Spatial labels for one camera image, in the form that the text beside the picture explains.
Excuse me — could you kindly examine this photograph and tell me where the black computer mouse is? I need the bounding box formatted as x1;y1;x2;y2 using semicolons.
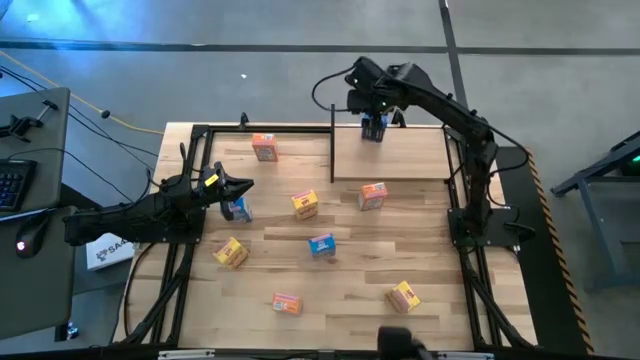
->
14;214;51;260

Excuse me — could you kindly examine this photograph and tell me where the blue Rice Krispies cereal box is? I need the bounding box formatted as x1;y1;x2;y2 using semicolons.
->
221;195;254;224
307;232;337;259
360;112;389;144

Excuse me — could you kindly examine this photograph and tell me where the black floor cable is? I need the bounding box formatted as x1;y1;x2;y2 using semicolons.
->
0;64;160;172
7;147;137;204

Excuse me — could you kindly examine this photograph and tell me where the black table frame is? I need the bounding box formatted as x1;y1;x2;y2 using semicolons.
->
113;123;540;351

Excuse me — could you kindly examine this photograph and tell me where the yellow Corn Pops cereal box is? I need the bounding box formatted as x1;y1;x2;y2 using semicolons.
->
384;280;422;315
290;188;320;222
212;236;250;271

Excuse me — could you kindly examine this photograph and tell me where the grey desk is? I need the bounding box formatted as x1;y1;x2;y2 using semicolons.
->
0;205;77;342
0;87;72;221

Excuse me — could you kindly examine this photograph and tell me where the black power cable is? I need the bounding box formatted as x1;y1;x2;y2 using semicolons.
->
122;242;157;337

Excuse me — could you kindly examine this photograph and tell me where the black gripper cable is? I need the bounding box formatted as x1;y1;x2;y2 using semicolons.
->
311;67;362;114

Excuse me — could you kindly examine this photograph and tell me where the black keyboard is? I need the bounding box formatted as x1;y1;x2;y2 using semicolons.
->
0;158;39;213

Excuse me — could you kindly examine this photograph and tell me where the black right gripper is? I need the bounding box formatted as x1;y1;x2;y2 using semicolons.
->
344;55;406;144

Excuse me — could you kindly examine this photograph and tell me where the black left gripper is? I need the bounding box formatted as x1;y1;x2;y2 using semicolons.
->
195;160;255;223

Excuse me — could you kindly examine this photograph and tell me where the black metal shelf frame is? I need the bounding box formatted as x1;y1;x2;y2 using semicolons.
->
329;103;337;184

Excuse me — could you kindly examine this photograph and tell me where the dark metal stand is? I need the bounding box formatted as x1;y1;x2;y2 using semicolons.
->
549;130;640;292

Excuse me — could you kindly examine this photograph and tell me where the yellow floor cable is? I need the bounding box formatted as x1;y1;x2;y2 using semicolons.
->
0;49;165;136

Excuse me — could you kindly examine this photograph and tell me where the black desk clamp mount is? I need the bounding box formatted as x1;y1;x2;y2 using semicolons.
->
0;99;59;144

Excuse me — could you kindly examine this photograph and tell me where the black table-level camera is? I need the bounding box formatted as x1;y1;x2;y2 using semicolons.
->
377;325;427;360

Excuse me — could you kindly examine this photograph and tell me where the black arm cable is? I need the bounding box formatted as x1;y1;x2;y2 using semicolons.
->
487;124;531;209

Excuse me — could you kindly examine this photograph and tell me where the black hazard-striped floor mat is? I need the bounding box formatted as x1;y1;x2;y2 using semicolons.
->
493;144;596;356

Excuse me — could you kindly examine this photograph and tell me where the orange Mini-Wheats cereal box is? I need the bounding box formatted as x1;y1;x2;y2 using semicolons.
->
271;292;304;316
251;132;280;163
357;181;389;212

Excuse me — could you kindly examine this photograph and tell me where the white printed box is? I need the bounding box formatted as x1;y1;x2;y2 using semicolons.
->
85;232;137;272

